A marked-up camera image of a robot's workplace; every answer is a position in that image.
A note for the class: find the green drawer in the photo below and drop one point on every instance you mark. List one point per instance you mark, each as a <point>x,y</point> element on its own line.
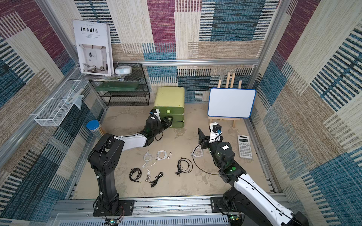
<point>174,110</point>

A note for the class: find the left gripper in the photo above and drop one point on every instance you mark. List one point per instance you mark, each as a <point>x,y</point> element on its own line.
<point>165,121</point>

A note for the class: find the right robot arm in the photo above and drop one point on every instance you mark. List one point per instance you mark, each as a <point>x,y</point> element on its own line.
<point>246,195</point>

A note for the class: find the black wire mesh shelf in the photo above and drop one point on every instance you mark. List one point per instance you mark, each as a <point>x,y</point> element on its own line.
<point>138,97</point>

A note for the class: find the green tray on shelf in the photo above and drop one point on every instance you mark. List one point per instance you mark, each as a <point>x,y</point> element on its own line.
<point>117,86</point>

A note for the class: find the Inedia magazine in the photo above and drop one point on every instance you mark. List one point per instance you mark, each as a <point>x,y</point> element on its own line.
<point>93,43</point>

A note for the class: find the green drawer cabinet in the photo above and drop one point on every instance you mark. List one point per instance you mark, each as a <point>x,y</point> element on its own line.
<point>171,96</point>

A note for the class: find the white earphones coil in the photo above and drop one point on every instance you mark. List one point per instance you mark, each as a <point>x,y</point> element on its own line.
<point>162,155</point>
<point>147,157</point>

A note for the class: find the white earphones right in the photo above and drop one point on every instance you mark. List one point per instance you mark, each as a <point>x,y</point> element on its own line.
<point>197,153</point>

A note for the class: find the black earphones right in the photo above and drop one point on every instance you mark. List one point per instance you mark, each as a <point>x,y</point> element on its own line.
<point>184,166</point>

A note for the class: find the black earphones middle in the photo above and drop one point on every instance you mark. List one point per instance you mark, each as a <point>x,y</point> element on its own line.
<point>154,182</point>

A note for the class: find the white earphones middle coil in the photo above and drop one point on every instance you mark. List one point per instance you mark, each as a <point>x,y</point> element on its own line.
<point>162,155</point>

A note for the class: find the white oval box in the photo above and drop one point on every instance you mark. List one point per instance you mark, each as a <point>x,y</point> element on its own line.
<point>123,70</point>

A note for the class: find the white calculator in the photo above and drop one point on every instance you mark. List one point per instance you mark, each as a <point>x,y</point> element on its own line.
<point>245,150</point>

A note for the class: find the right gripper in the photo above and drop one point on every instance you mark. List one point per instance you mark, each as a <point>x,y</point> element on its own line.
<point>206,141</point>

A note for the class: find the pencil cup blue lid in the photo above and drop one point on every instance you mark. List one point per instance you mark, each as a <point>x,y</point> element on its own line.
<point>95,128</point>

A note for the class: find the black earphones left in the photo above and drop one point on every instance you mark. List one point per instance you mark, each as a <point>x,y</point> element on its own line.
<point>135,174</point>

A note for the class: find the blue framed whiteboard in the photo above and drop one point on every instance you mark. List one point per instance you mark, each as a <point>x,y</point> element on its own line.
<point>231,103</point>

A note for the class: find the white wire basket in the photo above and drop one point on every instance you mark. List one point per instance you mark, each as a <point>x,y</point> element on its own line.
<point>67,95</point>

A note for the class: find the white earphones left coil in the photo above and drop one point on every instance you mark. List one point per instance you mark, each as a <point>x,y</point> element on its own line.
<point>147,157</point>

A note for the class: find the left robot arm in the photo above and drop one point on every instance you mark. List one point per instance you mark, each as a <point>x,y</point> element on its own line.
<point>105,156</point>

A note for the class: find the black earphones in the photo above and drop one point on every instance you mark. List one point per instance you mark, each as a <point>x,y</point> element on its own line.
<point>154,182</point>
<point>135,174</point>
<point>184,166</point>

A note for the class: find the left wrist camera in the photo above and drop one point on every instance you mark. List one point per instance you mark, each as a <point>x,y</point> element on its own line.
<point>155,112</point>

